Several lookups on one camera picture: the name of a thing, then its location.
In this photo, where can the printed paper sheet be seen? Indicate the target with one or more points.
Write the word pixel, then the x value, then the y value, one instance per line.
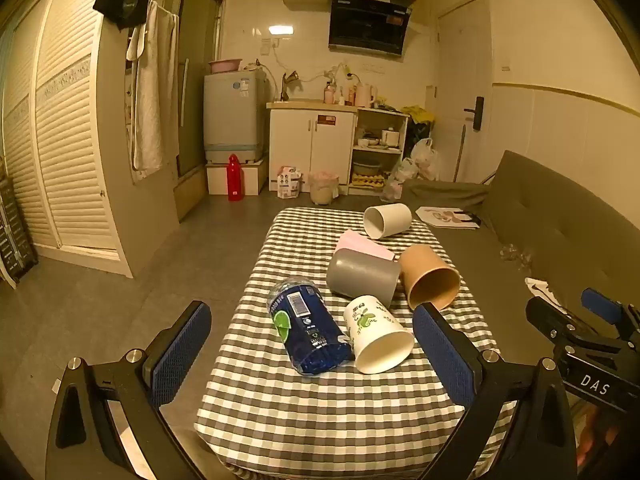
pixel 440 216

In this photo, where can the white floral paper cup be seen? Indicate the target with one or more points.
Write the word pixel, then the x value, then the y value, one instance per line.
pixel 372 327

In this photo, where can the white tissue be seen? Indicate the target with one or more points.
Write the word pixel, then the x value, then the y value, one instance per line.
pixel 542 290

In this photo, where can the white sink cabinet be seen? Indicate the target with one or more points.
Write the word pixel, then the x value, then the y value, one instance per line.
pixel 310 145

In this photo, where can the person's right hand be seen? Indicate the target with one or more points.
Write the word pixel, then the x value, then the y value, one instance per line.
pixel 595 435

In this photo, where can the yellow bag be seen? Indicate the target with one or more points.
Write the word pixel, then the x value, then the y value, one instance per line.
pixel 419 114

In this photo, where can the grey plastic cup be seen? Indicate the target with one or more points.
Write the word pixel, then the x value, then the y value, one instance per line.
pixel 362 277

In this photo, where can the white carton box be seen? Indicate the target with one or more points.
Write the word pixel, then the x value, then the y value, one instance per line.
pixel 289 182

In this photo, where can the white plastic bag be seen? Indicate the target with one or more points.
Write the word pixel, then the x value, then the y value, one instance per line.
pixel 425 157
pixel 400 175

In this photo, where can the white louvred wardrobe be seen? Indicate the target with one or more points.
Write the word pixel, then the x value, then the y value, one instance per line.
pixel 65 135

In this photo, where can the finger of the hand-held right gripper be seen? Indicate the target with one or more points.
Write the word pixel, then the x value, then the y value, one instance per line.
pixel 600 305
pixel 544 314

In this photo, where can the pink basin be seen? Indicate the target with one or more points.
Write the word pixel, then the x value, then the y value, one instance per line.
pixel 225 66

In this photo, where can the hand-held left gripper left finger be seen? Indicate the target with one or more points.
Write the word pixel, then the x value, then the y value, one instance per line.
pixel 181 355

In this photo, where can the white door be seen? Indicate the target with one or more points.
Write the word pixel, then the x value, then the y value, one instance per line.
pixel 462 60

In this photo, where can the white washer stand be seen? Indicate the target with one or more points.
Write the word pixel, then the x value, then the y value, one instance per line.
pixel 217 180

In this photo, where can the black crate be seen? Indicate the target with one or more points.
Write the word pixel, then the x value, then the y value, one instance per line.
pixel 15 230

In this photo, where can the open white shelf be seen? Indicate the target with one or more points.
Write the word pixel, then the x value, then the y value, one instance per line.
pixel 402 135

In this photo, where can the glass shower door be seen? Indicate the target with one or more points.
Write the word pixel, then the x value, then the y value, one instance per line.
pixel 197 60

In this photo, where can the blue plastic bottle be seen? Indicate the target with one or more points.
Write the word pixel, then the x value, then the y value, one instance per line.
pixel 305 330

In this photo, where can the pink kettle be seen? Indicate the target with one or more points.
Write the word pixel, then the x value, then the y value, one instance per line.
pixel 364 95

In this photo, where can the brass faucet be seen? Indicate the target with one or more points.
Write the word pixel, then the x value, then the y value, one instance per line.
pixel 286 85

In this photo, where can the black hanging bag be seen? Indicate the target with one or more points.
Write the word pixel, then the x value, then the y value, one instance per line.
pixel 120 2

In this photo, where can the crumpled clear wrapper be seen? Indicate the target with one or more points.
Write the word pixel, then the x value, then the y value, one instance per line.
pixel 517 252

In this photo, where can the broom stick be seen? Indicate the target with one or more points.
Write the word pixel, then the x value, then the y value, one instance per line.
pixel 460 155

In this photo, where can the grey checked tablecloth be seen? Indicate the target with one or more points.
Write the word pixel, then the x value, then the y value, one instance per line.
pixel 300 410

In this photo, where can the pink bottle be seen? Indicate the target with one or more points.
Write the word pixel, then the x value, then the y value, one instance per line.
pixel 330 94

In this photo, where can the black range hood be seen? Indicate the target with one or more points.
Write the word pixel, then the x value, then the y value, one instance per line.
pixel 367 25

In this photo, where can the grey washing machine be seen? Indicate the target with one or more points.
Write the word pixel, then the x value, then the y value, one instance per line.
pixel 232 115

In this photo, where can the egg tray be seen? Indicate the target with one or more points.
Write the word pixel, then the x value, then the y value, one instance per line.
pixel 369 178

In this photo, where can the grey sofa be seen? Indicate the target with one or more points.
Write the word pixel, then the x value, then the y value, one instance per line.
pixel 550 240

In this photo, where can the plain white cup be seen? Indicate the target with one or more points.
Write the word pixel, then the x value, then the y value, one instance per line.
pixel 395 217

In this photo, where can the pink cup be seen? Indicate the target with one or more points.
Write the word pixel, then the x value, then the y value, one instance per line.
pixel 357 242

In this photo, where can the white trash bin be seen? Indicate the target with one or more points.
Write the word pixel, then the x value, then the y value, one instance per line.
pixel 322 190

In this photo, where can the brown paper cup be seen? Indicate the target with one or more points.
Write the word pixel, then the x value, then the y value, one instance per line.
pixel 425 270

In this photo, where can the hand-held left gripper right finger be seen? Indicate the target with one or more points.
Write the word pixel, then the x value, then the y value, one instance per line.
pixel 441 355

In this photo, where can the white hanging towel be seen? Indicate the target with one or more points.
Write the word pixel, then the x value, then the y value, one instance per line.
pixel 152 90

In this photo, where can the red bottle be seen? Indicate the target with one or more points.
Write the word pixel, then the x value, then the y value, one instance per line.
pixel 234 180

